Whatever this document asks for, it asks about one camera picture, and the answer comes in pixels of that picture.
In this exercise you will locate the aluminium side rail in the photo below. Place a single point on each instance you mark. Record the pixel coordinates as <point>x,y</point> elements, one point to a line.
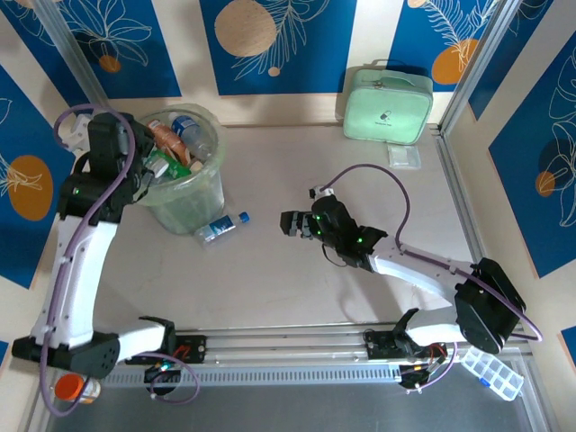
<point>460,202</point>

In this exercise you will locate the small bottle blue label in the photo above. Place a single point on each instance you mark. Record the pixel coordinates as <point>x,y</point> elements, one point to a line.
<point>220,228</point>

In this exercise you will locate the clear plastic organiser box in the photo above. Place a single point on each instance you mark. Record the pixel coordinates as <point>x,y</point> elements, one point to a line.
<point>492,371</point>

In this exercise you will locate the mint green zip case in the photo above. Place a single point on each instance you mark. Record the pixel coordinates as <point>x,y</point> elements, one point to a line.
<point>387,108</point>

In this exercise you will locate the aluminium frame post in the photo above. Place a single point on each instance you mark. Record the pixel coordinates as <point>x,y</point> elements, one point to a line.
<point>76,58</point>
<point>486,49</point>

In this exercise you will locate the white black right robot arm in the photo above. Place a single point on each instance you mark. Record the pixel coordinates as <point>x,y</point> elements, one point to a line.
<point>405,265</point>

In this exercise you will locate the translucent plastic bin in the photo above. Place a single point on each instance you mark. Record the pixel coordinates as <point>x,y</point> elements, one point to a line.
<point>193,207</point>

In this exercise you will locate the aluminium frame rail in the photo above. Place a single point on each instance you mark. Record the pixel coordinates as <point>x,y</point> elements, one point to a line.
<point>288,342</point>

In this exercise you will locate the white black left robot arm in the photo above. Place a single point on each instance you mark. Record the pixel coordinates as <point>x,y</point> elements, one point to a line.
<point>76,279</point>

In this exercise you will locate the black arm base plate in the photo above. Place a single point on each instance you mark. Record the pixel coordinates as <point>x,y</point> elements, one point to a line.
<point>378,346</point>
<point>193,348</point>

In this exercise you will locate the small clear plastic sachet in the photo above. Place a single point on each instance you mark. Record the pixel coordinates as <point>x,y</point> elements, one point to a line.
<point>404,156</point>

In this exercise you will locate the brown drink pouch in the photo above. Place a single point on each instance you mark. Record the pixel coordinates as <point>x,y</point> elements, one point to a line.
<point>168,139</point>

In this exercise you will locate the jar with orange lid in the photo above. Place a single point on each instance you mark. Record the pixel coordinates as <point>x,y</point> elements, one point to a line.
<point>69,387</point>

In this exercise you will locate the grey metal panel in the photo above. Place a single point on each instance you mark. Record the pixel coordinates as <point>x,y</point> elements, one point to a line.
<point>292,409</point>

